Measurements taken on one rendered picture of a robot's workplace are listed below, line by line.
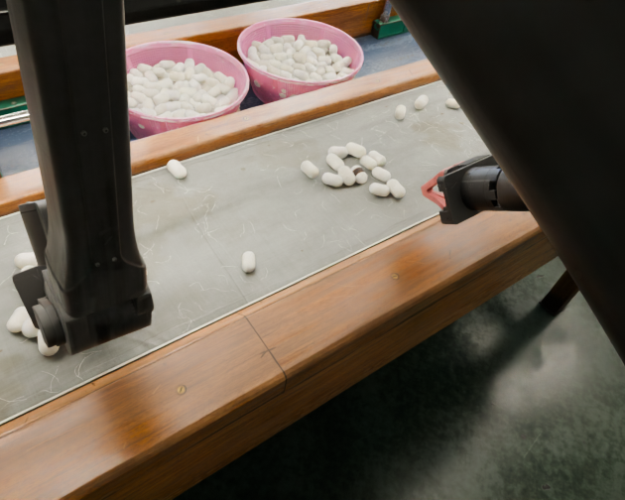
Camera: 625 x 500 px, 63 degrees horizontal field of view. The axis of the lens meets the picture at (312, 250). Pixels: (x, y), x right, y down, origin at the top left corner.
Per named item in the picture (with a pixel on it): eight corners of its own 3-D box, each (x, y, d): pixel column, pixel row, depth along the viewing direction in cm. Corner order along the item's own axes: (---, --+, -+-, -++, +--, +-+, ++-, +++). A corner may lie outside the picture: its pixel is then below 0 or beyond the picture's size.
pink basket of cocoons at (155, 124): (274, 118, 105) (277, 76, 97) (184, 183, 89) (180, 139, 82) (178, 68, 112) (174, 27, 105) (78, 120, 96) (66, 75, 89)
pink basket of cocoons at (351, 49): (379, 104, 113) (389, 65, 106) (278, 137, 101) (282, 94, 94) (312, 49, 126) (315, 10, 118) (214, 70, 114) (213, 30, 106)
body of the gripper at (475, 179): (433, 178, 64) (478, 175, 58) (485, 154, 69) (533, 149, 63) (443, 225, 66) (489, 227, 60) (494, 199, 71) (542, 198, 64)
